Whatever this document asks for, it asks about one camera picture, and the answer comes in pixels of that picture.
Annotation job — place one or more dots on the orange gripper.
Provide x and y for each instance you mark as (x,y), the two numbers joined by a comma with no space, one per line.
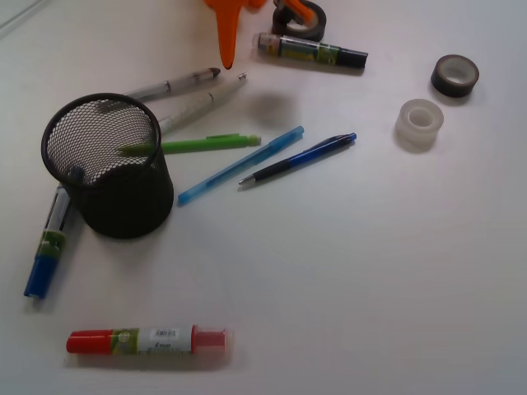
(227,15)

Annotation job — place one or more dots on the white pen with silver clip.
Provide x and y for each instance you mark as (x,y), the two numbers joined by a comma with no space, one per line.
(203,105)

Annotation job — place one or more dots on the green mechanical pencil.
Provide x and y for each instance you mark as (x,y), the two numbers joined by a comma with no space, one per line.
(211,143)

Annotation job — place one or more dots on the grey pen with dark tip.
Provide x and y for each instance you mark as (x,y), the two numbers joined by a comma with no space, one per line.
(161,90)

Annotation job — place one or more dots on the dark blue click pen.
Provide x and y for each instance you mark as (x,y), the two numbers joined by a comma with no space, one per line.
(323,148)

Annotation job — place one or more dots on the light blue capped pen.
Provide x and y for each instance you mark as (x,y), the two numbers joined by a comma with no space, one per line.
(272,148)

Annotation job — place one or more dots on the black mesh pen holder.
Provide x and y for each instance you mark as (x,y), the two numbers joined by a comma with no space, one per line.
(105,149)

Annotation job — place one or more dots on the black tape roll top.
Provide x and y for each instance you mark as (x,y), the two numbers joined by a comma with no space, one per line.
(313,32)

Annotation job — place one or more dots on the black tape roll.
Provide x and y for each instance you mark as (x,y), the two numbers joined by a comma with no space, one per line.
(313,32)
(454,76)

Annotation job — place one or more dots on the black whiteboard marker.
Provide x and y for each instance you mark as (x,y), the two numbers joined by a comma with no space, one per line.
(282,46)

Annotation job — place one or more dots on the clear tape roll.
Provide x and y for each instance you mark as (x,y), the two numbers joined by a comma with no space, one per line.
(419,121)

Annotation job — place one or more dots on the black tape roll right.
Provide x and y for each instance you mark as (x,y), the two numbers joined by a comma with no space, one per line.
(454,76)

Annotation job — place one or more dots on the blue whiteboard marker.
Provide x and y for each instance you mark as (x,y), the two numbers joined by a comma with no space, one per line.
(60,221)

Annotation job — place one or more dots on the red whiteboard marker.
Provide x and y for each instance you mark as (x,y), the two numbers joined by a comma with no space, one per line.
(170,340)

